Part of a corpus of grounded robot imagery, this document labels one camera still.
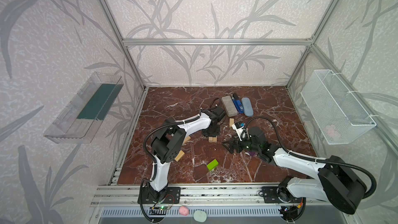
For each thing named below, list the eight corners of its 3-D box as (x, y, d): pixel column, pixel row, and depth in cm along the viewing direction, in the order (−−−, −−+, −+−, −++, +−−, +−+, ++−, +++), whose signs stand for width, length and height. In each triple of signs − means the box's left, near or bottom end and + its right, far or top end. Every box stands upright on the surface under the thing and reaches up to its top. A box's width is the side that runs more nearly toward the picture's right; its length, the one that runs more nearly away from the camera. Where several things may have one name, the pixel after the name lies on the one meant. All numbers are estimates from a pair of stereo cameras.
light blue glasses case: (243, 117, 105) (244, 114, 103) (241, 100, 115) (241, 97, 112) (252, 117, 105) (253, 114, 103) (249, 100, 115) (250, 97, 112)
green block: (210, 171, 83) (210, 170, 81) (206, 165, 85) (206, 164, 83) (219, 164, 85) (219, 163, 83) (215, 159, 87) (215, 158, 85)
